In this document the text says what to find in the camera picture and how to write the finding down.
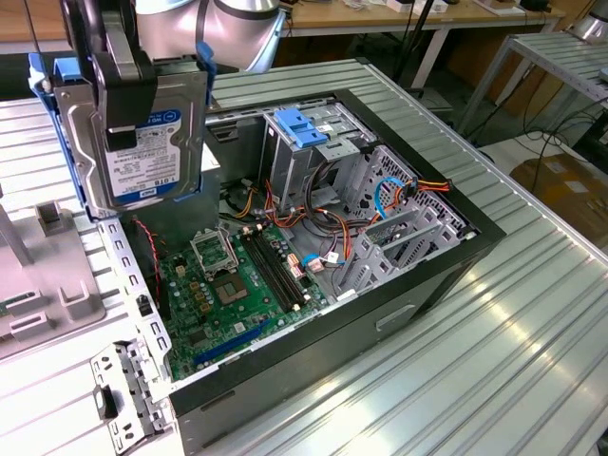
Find grey metal disk bay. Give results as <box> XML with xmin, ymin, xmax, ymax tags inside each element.
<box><xmin>332</xmin><ymin>144</ymin><xmax>479</xmax><ymax>305</ymax></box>

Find grey parts rack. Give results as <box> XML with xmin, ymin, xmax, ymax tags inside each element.
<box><xmin>0</xmin><ymin>187</ymin><xmax>106</xmax><ymax>362</ymax></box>

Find metal socket cover frame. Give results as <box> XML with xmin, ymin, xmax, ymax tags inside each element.
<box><xmin>188</xmin><ymin>226</ymin><xmax>239</xmax><ymax>279</ymax></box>

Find white box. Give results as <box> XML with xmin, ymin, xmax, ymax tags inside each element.
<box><xmin>387</xmin><ymin>0</ymin><xmax>450</xmax><ymax>15</ymax></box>

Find multicolour wire bundle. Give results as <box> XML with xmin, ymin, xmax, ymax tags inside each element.
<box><xmin>263</xmin><ymin>180</ymin><xmax>381</xmax><ymax>267</ymax></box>

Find blue plastic drive latch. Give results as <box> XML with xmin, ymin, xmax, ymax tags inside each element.
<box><xmin>274</xmin><ymin>107</ymin><xmax>330</xmax><ymax>149</ymax></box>

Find blue expansion slot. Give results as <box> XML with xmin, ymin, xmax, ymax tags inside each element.
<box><xmin>193</xmin><ymin>316</ymin><xmax>273</xmax><ymax>368</ymax></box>

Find flat labelled cardboard box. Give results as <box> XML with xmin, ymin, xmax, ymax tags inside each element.
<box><xmin>510</xmin><ymin>152</ymin><xmax>608</xmax><ymax>238</ymax></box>

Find black tripod stand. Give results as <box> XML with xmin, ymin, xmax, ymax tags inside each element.
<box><xmin>391</xmin><ymin>0</ymin><xmax>441</xmax><ymax>99</ymax></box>

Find black RAM slot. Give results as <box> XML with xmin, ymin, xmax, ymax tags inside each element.
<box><xmin>256</xmin><ymin>226</ymin><xmax>309</xmax><ymax>308</ymax></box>
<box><xmin>239</xmin><ymin>232</ymin><xmax>292</xmax><ymax>314</ymax></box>
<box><xmin>245</xmin><ymin>231</ymin><xmax>297</xmax><ymax>312</ymax></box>
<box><xmin>251</xmin><ymin>229</ymin><xmax>303</xmax><ymax>310</ymax></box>

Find black open PC case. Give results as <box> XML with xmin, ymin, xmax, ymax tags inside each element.
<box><xmin>92</xmin><ymin>87</ymin><xmax>507</xmax><ymax>456</ymax></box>

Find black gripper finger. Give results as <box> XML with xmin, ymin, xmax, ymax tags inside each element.
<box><xmin>92</xmin><ymin>7</ymin><xmax>159</xmax><ymax>153</ymax></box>

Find wooden top desk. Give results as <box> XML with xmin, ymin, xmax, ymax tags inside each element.
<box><xmin>0</xmin><ymin>0</ymin><xmax>566</xmax><ymax>54</ymax></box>

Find green motherboard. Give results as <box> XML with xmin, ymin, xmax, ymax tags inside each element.
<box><xmin>159</xmin><ymin>221</ymin><xmax>333</xmax><ymax>381</ymax></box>

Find brown cardboard box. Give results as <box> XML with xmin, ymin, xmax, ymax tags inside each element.
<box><xmin>496</xmin><ymin>66</ymin><xmax>569</xmax><ymax>123</ymax></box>

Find hard disk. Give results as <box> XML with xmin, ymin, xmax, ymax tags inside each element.
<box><xmin>27</xmin><ymin>41</ymin><xmax>218</xmax><ymax>222</ymax></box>

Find green RAM stick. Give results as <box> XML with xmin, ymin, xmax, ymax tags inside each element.
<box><xmin>0</xmin><ymin>290</ymin><xmax>39</xmax><ymax>318</ymax></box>

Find CPU socket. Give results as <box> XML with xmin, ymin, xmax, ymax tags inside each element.
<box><xmin>208</xmin><ymin>271</ymin><xmax>253</xmax><ymax>308</ymax></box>

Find grey power supply unit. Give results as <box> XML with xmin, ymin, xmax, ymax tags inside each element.
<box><xmin>116</xmin><ymin>142</ymin><xmax>223</xmax><ymax>248</ymax></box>

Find metal slat side table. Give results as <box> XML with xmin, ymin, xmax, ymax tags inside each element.
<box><xmin>455</xmin><ymin>30</ymin><xmax>608</xmax><ymax>139</ymax></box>

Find blue flat data wire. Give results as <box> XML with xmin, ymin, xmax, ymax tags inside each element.
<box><xmin>373</xmin><ymin>176</ymin><xmax>410</xmax><ymax>220</ymax></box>

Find grey optical drive cage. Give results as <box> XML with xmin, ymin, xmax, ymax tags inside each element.
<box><xmin>258</xmin><ymin>102</ymin><xmax>376</xmax><ymax>215</ymax></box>

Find metal expansion card bracket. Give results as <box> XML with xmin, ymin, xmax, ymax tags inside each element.
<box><xmin>89</xmin><ymin>339</ymin><xmax>175</xmax><ymax>450</ymax></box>

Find red black fan wire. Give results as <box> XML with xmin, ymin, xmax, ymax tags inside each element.
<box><xmin>131</xmin><ymin>216</ymin><xmax>167</xmax><ymax>286</ymax></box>

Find red yellow orange power wire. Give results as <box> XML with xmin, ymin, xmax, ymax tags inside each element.
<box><xmin>401</xmin><ymin>176</ymin><xmax>451</xmax><ymax>203</ymax></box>

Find yellow black power wires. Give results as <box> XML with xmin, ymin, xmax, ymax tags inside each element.
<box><xmin>222</xmin><ymin>182</ymin><xmax>262</xmax><ymax>222</ymax></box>

